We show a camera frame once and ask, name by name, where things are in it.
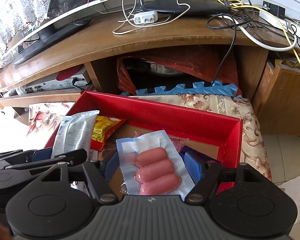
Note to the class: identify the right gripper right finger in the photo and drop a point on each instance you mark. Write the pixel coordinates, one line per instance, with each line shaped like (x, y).
(205, 173)

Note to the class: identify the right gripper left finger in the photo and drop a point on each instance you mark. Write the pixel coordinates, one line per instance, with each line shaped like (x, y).
(97, 176)

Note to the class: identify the sausage vacuum pack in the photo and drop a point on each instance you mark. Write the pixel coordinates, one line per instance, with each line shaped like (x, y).
(152, 172)

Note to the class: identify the silver white snack packet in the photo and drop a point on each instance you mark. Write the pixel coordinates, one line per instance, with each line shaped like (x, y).
(74, 133)

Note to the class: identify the red yellow snack packet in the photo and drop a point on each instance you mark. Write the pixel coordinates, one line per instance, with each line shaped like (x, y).
(104, 127)

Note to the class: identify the purple biscuit packet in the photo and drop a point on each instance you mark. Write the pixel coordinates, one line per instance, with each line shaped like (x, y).
(200, 154)

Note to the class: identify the blue red spicy snack bag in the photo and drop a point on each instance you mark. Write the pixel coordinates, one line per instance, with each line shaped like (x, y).
(167, 142)

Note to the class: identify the red cardboard box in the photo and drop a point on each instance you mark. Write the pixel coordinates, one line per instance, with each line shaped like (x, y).
(199, 126)

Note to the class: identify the floral table cloth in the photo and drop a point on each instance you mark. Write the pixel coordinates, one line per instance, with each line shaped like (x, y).
(46, 116)

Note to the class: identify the white paper on floor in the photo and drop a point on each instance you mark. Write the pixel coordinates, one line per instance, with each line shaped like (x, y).
(292, 189)

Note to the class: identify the blue foam mat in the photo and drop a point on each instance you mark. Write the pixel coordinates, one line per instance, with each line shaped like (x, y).
(217, 88)

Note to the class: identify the silver DVD player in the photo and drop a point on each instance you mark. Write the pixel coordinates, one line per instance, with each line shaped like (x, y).
(69, 78)

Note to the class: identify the wooden TV cabinet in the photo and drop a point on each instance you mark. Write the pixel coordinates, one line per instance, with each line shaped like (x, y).
(96, 41)

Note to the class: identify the wooden side box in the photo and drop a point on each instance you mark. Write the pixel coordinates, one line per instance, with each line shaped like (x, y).
(276, 101)

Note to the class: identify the red plastic bag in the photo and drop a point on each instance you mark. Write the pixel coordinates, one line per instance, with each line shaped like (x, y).
(204, 62)

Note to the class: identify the white power adapter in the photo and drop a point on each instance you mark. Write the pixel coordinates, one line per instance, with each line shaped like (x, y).
(146, 17)

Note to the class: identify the television set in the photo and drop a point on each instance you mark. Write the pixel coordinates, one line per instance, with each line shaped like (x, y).
(60, 24)

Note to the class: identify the black wifi router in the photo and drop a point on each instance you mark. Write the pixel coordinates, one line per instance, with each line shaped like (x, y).
(192, 7)

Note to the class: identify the white power strip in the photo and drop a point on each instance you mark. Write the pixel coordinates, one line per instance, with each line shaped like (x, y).
(289, 25)

